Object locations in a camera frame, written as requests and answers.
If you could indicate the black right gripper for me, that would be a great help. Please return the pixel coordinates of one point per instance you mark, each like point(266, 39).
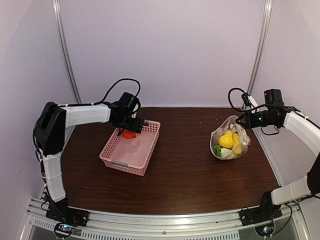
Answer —
point(249, 124)

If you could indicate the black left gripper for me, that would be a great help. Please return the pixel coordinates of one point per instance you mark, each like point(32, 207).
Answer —
point(136, 127)

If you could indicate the orange pumpkin with leaf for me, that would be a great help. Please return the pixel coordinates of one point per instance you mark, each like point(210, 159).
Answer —
point(128, 134)

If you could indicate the clear zip top bag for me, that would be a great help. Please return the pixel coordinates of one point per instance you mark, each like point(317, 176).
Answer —
point(230, 124)

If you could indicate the yellow pear with leaf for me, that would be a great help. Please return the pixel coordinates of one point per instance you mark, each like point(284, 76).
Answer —
point(226, 140)

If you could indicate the white wrinkled cabbage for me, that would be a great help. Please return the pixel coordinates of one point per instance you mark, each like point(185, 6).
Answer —
point(221, 152)

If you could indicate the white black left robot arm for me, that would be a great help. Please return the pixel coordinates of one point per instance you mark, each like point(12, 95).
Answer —
point(49, 136)

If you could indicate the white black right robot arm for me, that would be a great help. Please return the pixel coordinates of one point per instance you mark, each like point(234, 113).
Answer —
point(275, 113)

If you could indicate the pink perforated plastic basket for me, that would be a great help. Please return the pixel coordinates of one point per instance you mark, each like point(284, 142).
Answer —
point(131, 155)

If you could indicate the right round circuit board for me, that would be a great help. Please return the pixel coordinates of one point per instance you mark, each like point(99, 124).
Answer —
point(265, 230)

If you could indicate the round circuit board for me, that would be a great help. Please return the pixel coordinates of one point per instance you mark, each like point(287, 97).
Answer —
point(265, 230)
point(63, 230)

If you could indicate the left round circuit board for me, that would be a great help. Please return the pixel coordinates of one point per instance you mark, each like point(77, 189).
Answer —
point(63, 230)

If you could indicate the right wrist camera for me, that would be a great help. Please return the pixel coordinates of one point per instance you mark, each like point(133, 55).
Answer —
point(249, 103)

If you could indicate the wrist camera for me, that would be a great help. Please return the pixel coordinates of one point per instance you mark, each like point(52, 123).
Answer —
point(249, 103)
point(133, 114)

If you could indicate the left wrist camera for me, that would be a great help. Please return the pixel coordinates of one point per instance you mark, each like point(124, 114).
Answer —
point(133, 114)

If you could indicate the right aluminium corner post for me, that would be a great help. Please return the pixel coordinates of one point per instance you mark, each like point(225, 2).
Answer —
point(264, 30)

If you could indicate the aluminium corner post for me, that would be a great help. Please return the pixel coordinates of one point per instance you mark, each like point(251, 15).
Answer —
point(65, 52)
point(264, 30)

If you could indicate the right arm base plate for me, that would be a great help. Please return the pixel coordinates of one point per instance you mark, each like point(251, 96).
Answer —
point(255, 215)

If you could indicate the aluminium front rail frame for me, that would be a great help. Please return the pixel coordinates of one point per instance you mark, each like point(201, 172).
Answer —
point(220, 225)

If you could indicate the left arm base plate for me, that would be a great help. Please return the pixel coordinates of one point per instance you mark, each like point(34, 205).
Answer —
point(68, 215)

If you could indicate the left aluminium corner post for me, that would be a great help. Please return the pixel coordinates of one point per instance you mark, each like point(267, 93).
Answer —
point(65, 52)

